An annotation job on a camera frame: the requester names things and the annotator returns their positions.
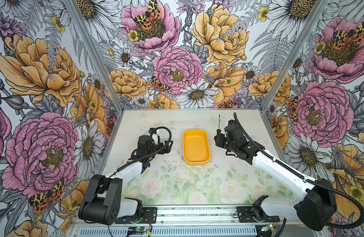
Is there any orange black handled screwdriver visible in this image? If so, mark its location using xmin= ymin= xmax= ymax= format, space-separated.
xmin=217 ymin=115 xmax=221 ymax=136

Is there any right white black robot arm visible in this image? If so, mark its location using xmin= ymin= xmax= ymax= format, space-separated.
xmin=214 ymin=120 xmax=337 ymax=231

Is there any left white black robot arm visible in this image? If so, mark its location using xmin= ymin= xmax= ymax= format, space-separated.
xmin=78 ymin=133 xmax=173 ymax=226

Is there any yellow plastic bin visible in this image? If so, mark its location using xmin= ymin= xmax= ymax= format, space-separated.
xmin=183 ymin=129 xmax=211 ymax=166

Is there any left green circuit board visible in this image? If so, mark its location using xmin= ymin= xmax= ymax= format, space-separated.
xmin=127 ymin=227 xmax=149 ymax=237

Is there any green circuit board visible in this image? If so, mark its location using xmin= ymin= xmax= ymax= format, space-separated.
xmin=261 ymin=224 xmax=274 ymax=232
xmin=127 ymin=227 xmax=149 ymax=237

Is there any right green circuit board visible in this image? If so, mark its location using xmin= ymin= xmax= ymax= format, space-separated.
xmin=261 ymin=224 xmax=274 ymax=232

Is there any left black corrugated cable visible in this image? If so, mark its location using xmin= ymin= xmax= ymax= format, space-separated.
xmin=80 ymin=126 xmax=173 ymax=208

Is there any black corrugated cable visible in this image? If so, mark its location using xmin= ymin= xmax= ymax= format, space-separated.
xmin=80 ymin=126 xmax=173 ymax=208
xmin=233 ymin=112 xmax=364 ymax=229

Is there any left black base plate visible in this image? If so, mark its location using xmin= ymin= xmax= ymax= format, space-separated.
xmin=115 ymin=207 xmax=158 ymax=224

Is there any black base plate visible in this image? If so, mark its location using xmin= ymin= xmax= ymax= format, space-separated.
xmin=232 ymin=206 xmax=280 ymax=223
xmin=115 ymin=207 xmax=158 ymax=224

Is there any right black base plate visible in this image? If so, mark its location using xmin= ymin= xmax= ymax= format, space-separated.
xmin=232 ymin=206 xmax=280 ymax=223

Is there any aluminium front rail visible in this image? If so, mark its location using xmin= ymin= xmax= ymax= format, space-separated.
xmin=70 ymin=203 xmax=322 ymax=227

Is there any white vented cable duct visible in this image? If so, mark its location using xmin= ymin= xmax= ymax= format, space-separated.
xmin=74 ymin=225 xmax=257 ymax=237

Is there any right black corrugated cable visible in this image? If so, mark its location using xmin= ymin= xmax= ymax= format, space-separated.
xmin=233 ymin=112 xmax=364 ymax=229

